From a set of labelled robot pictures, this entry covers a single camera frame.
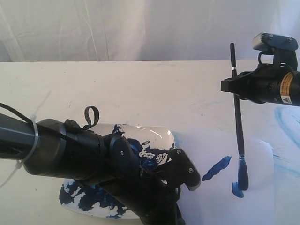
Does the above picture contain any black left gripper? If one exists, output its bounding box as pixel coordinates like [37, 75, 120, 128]
[99, 135, 185, 225]

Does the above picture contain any black paintbrush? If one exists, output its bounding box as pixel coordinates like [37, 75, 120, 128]
[230, 43, 249, 191]

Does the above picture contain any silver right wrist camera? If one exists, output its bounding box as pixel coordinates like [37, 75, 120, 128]
[252, 32, 299, 51]

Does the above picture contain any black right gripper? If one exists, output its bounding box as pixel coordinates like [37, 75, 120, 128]
[221, 64, 285, 104]

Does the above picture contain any white backdrop curtain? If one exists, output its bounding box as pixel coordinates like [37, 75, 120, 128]
[0, 0, 300, 62]

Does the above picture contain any white zip tie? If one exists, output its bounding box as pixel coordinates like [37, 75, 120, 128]
[0, 91, 52, 188]

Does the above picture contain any white paper sheet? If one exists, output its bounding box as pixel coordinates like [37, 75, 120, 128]
[173, 130, 300, 225]

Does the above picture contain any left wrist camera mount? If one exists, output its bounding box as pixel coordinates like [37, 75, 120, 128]
[158, 148, 201, 191]

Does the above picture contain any white square paint dish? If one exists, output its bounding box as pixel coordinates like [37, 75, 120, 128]
[59, 124, 175, 220]

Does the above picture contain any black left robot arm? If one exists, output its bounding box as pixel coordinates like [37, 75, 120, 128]
[0, 114, 186, 225]

